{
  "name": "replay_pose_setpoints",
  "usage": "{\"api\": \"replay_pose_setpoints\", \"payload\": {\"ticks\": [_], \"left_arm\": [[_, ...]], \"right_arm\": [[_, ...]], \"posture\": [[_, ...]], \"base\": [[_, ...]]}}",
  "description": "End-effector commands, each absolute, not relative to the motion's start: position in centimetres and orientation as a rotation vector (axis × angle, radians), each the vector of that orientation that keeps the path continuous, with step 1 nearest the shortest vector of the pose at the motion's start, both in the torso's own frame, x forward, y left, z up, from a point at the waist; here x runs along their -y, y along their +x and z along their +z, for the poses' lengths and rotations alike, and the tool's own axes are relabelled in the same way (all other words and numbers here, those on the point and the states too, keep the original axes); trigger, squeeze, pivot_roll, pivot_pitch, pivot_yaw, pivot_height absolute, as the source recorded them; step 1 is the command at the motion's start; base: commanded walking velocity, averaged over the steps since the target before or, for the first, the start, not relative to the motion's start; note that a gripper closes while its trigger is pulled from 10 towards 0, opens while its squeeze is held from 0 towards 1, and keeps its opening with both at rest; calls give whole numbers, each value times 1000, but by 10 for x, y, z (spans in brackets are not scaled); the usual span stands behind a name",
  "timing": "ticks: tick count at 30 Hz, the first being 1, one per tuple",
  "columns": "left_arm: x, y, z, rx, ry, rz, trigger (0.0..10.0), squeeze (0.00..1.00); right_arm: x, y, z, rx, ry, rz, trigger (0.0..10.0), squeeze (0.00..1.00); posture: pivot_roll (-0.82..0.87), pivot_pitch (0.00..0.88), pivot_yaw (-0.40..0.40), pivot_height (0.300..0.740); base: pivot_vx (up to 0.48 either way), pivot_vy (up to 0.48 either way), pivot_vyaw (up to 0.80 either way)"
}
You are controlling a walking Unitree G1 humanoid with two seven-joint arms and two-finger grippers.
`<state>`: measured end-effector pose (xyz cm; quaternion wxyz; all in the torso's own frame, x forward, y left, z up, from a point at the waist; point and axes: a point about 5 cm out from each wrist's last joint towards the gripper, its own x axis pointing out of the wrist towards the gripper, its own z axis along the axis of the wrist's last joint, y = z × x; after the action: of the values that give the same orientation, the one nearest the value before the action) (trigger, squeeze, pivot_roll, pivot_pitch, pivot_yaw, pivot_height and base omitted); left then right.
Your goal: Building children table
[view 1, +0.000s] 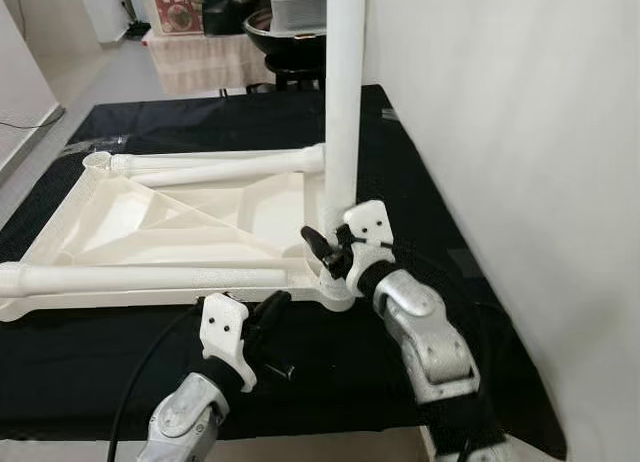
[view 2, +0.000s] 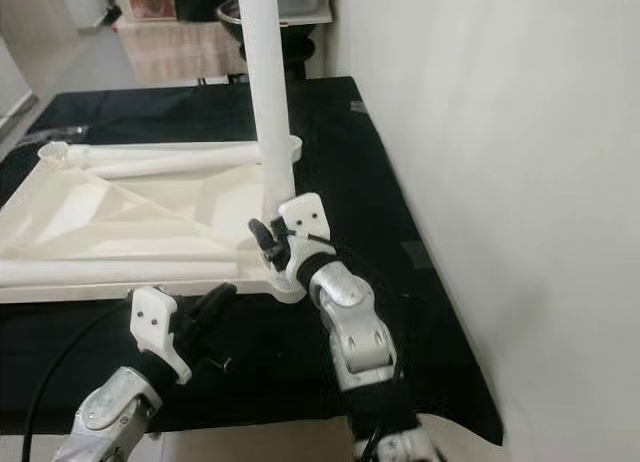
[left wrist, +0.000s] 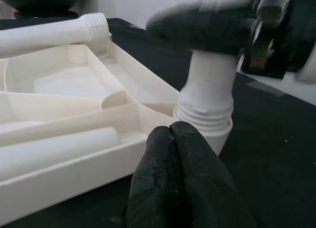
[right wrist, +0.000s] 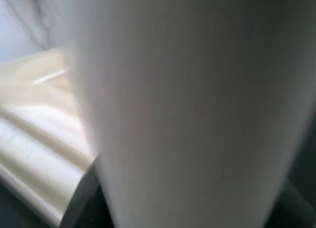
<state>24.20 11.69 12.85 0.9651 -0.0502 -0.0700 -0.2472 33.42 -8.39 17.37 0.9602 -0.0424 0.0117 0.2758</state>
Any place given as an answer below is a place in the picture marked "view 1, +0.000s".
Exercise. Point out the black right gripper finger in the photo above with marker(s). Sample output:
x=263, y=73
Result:
x=318, y=244

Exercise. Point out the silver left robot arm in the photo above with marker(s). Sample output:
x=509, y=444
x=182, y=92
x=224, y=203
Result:
x=185, y=417

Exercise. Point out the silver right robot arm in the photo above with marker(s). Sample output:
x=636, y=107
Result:
x=425, y=332

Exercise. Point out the grey tape patch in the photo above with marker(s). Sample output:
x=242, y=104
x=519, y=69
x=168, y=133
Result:
x=465, y=261

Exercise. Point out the black table cloth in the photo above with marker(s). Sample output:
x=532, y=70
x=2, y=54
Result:
x=100, y=362

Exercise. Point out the black metal bowl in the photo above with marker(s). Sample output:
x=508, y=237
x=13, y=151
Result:
x=280, y=40

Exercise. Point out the beige table cover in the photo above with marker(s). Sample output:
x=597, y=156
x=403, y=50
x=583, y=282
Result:
x=200, y=62

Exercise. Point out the clear tape patch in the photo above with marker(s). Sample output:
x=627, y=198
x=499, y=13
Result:
x=108, y=140

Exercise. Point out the clear plastic storage box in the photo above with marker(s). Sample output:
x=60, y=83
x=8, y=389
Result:
x=295, y=7

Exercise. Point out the black bag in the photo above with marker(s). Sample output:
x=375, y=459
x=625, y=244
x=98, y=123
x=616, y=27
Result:
x=230, y=12

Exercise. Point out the red printed box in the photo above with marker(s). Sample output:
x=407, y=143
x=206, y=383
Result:
x=178, y=7

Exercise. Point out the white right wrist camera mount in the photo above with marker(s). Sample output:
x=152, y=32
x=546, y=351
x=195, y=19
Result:
x=370, y=222

